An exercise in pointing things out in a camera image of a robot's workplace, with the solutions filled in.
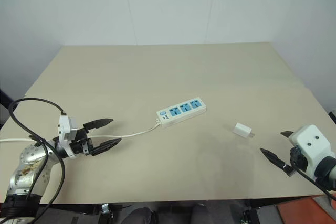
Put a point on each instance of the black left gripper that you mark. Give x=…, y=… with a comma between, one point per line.
x=80, y=145

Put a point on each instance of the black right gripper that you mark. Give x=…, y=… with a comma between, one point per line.
x=298, y=159

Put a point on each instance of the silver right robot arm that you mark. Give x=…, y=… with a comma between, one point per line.
x=326, y=170

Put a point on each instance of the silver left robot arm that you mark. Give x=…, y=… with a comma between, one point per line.
x=29, y=155

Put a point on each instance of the white plug adapter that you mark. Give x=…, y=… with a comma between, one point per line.
x=242, y=130

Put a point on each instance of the white power strip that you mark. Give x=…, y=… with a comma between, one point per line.
x=181, y=111

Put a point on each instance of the orange red panel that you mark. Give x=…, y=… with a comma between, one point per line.
x=309, y=209

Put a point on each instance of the black equipment box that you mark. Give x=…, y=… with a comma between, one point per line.
x=260, y=214

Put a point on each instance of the dark rounded shape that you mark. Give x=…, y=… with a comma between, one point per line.
x=143, y=216

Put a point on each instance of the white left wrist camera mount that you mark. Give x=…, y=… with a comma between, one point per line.
x=64, y=127

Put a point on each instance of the small silver metal bracket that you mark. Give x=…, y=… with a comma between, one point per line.
x=105, y=208

